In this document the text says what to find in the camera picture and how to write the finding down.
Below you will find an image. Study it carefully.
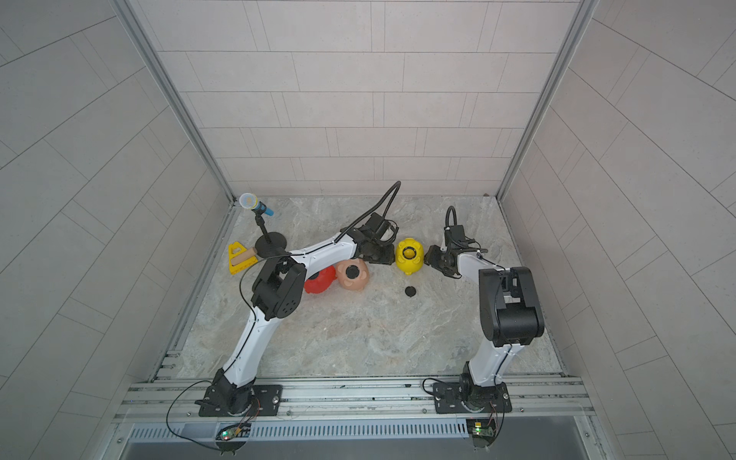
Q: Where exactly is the black corrugated cable left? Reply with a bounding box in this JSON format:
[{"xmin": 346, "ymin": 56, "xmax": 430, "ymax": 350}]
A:
[{"xmin": 334, "ymin": 180, "xmax": 403, "ymax": 243}]

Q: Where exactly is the red piggy bank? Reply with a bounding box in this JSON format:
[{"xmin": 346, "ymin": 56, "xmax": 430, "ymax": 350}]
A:
[{"xmin": 304, "ymin": 266, "xmax": 337, "ymax": 294}]

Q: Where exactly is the pink piggy bank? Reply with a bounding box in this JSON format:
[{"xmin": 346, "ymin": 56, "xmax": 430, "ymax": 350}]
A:
[{"xmin": 335, "ymin": 258, "xmax": 370, "ymax": 291}]

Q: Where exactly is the right circuit board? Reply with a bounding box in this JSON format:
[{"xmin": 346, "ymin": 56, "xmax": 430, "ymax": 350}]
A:
[{"xmin": 466, "ymin": 418, "xmax": 498, "ymax": 449}]

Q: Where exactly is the yellow piggy bank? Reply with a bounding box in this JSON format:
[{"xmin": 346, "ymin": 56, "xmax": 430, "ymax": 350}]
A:
[{"xmin": 395, "ymin": 238, "xmax": 425, "ymax": 276}]

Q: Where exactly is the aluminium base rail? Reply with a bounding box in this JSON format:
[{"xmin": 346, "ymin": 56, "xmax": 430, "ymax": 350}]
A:
[{"xmin": 113, "ymin": 375, "xmax": 594, "ymax": 423}]

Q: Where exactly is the circuit board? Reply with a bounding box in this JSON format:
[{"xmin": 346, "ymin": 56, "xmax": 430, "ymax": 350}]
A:
[
  {"xmin": 466, "ymin": 418, "xmax": 498, "ymax": 449},
  {"xmin": 216, "ymin": 423, "xmax": 251, "ymax": 442}
]

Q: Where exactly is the aluminium corner post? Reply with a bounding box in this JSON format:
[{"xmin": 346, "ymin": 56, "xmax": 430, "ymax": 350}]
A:
[
  {"xmin": 495, "ymin": 0, "xmax": 601, "ymax": 200},
  {"xmin": 110, "ymin": 0, "xmax": 236, "ymax": 206}
]

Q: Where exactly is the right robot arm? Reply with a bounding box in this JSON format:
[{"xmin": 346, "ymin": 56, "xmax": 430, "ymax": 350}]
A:
[{"xmin": 425, "ymin": 224, "xmax": 544, "ymax": 414}]

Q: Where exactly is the aluminium corner post left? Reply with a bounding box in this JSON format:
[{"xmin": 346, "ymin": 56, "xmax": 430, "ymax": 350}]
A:
[{"xmin": 110, "ymin": 0, "xmax": 236, "ymax": 206}]

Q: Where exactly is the left circuit board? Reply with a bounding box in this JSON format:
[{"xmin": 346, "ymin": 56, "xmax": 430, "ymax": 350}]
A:
[{"xmin": 216, "ymin": 423, "xmax": 251, "ymax": 442}]

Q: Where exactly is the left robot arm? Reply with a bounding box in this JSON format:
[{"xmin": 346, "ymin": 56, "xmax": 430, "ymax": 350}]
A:
[{"xmin": 195, "ymin": 212, "xmax": 399, "ymax": 417}]

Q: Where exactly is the toy microphone on stand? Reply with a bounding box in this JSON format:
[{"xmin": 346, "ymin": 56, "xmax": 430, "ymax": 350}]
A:
[{"xmin": 239, "ymin": 193, "xmax": 287, "ymax": 259}]

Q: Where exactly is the black plug front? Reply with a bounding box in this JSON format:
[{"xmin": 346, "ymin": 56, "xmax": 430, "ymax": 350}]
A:
[{"xmin": 345, "ymin": 264, "xmax": 361, "ymax": 280}]

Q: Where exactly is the aluminium corner post right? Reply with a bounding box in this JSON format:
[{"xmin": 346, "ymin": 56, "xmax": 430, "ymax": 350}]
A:
[{"xmin": 495, "ymin": 0, "xmax": 601, "ymax": 200}]

